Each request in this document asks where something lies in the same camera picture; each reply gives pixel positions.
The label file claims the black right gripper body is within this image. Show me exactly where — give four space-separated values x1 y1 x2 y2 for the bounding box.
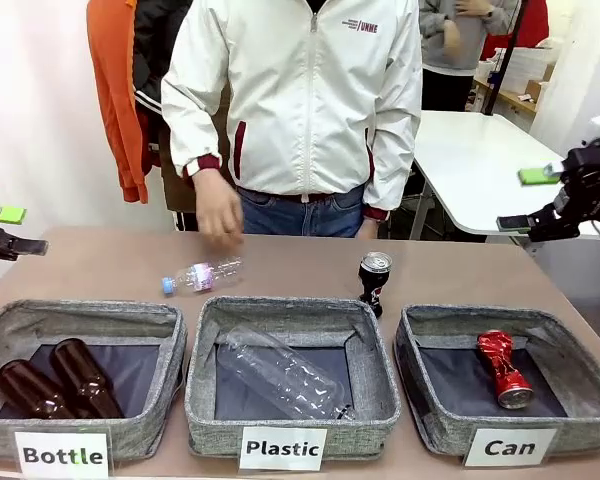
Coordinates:
559 135 600 221

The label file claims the crushed red drink can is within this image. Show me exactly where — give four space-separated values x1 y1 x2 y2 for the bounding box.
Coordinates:
476 329 535 410

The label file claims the person's left forearm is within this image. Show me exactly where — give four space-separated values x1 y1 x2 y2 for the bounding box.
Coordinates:
362 99 424 221

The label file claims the bystander in red top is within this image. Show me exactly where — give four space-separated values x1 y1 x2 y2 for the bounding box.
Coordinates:
481 0 551 61

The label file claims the white Plastic label card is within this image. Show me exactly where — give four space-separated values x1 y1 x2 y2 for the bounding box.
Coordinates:
238 427 327 472

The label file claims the white Bottle label card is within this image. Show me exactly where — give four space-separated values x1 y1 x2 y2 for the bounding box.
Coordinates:
13 430 110 479

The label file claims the stack of white boxes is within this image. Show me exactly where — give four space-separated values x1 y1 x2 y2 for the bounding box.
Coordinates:
497 42 564 96

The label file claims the crushed black drink can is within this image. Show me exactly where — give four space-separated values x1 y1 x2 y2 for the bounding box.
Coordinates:
358 251 394 319

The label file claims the person in white jacket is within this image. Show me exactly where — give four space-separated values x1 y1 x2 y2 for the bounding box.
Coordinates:
160 0 424 239

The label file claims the bystander in grey sweater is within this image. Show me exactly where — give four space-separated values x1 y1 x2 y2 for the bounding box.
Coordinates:
418 0 524 112

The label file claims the small clear blue-capped bottle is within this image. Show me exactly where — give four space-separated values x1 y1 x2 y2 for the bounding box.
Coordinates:
160 256 245 297

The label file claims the wooden workbench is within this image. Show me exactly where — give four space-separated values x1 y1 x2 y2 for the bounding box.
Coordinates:
472 74 539 121

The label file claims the person's right hand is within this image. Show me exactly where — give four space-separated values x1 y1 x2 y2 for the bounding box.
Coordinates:
193 171 245 250

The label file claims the grey fabric Can basket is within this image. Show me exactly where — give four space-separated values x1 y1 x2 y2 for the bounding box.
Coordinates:
394 304 600 459

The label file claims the large clear plastic bottle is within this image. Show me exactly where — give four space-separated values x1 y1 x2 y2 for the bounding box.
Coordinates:
215 327 356 421

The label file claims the person's right forearm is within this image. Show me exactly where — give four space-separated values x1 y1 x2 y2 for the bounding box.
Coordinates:
162 74 231 181

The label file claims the black white-striped jacket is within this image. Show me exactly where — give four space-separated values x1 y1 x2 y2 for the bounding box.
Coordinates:
132 0 201 232

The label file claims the black slanted pole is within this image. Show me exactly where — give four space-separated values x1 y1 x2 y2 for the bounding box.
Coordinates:
483 0 530 117

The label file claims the grey fabric Bottle basket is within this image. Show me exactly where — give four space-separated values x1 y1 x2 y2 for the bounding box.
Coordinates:
0 298 189 464

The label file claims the orange jacket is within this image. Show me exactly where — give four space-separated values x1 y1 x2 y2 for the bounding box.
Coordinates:
86 0 154 205

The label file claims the grey fabric Plastic basket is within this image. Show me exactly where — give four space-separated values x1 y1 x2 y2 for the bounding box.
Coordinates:
184 295 402 461

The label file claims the brown glass bottle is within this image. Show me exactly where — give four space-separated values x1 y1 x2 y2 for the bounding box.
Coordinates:
0 359 76 420
49 338 126 420

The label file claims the white Can label card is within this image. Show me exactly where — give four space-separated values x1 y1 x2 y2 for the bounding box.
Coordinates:
463 427 556 467

